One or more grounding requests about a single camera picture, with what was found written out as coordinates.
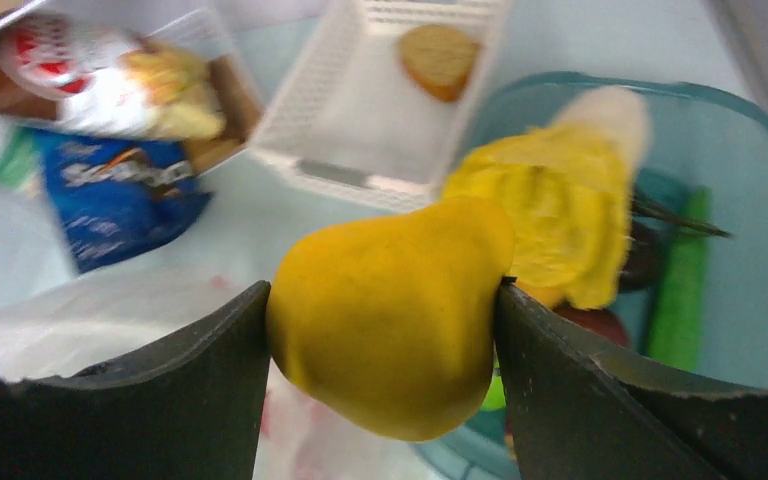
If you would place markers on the blue snack bag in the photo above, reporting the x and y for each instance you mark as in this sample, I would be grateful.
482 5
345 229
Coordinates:
116 198

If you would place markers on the translucent plastic grocery bag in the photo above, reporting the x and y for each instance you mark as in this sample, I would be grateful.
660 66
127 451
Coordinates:
62 332

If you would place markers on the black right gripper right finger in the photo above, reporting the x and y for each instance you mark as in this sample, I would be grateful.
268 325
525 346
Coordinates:
583 407

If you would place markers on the yellow toy pear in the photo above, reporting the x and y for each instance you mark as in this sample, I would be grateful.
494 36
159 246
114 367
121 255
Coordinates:
388 320

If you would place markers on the green toy cucumber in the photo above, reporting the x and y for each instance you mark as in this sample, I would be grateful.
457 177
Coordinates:
675 324

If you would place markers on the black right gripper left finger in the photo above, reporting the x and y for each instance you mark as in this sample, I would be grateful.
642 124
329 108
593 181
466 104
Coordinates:
186 406

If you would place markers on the slice of toasted bread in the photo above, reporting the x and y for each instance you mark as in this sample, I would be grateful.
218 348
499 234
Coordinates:
439 59

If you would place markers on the white wire wooden shelf rack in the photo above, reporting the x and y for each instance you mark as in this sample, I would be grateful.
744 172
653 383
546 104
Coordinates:
199 32

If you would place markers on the dark red toy apple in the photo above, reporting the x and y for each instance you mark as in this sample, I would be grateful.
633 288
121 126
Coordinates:
600 321

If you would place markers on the white plastic basket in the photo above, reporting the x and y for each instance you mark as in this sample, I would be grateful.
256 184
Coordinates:
348 121

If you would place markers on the yellow toy cabbage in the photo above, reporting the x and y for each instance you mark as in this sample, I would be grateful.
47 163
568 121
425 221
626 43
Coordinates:
567 189

